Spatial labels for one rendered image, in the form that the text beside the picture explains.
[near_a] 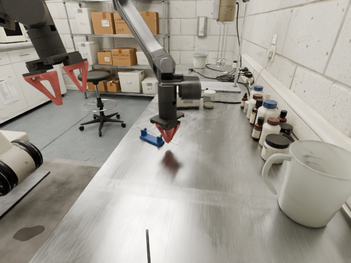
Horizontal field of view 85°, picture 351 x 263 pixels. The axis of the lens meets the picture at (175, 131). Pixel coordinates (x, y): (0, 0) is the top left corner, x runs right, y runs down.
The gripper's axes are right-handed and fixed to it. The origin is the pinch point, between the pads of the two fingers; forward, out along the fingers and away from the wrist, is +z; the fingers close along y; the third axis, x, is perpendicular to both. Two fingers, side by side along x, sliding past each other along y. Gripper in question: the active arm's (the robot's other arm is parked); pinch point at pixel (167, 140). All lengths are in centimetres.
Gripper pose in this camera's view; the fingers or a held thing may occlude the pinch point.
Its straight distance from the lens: 66.1
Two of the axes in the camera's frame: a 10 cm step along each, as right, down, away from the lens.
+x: -7.9, -3.1, 5.3
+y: 6.1, -3.9, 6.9
